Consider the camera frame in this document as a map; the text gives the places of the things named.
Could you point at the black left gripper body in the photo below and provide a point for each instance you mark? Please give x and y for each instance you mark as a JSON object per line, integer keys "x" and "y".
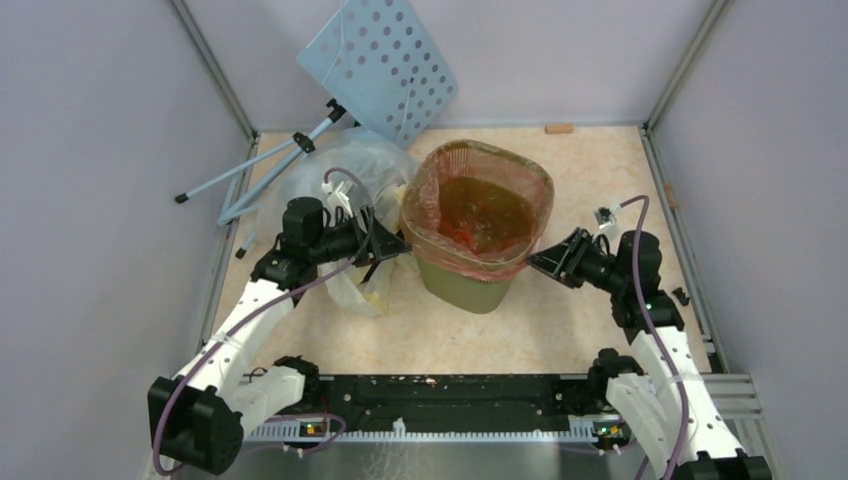
{"x": 363, "y": 246}

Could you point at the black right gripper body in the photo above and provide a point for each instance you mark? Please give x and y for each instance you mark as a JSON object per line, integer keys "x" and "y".
{"x": 585, "y": 264}

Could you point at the large translucent white plastic bag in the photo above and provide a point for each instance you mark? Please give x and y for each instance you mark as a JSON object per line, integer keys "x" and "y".
{"x": 380, "y": 171}

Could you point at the red translucent trash bag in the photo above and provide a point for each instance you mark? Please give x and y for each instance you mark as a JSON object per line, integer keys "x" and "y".
{"x": 477, "y": 212}

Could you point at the green mesh trash bin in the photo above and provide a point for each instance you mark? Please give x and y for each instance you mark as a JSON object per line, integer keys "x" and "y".
{"x": 474, "y": 285}

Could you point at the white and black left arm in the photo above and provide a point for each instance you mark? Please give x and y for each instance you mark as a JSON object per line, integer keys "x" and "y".
{"x": 201, "y": 416}

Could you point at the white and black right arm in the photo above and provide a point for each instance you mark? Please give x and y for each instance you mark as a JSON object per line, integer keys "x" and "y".
{"x": 657, "y": 390}

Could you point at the small black clip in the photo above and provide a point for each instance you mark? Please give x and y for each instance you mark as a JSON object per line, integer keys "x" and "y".
{"x": 681, "y": 296}

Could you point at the light blue perforated music stand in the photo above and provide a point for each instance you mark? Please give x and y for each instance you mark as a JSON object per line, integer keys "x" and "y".
{"x": 379, "y": 67}

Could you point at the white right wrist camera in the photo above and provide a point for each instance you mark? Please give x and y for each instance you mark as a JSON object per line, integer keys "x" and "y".
{"x": 606, "y": 218}

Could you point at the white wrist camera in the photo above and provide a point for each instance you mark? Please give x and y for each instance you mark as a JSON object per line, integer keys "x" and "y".
{"x": 338, "y": 199}
{"x": 606, "y": 218}

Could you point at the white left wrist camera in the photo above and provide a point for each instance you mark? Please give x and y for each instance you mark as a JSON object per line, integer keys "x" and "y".
{"x": 338, "y": 199}

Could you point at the wooden block by wall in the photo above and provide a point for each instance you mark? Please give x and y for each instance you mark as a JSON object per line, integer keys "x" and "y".
{"x": 559, "y": 128}

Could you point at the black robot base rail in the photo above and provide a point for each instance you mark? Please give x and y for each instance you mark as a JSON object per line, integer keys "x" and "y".
{"x": 465, "y": 403}

